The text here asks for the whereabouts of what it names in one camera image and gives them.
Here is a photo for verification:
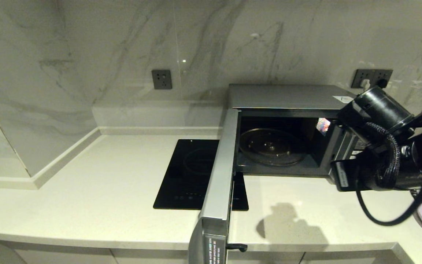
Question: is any black braided cable sleeve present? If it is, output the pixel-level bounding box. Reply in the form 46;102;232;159
365;122;401;188

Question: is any grey double wall socket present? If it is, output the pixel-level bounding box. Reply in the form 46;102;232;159
352;69;393;88

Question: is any grey cabinet door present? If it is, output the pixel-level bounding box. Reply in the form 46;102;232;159
299;250;406;264

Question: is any silver Panasonic microwave oven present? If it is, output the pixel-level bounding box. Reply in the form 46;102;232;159
228;84;371;184

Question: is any black glass microwave door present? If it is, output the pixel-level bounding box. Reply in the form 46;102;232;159
188;108;248;264

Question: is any black induction cooktop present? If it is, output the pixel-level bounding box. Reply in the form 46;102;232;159
153;139;249;211

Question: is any grey single wall socket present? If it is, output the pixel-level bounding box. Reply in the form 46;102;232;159
152;70;172;90

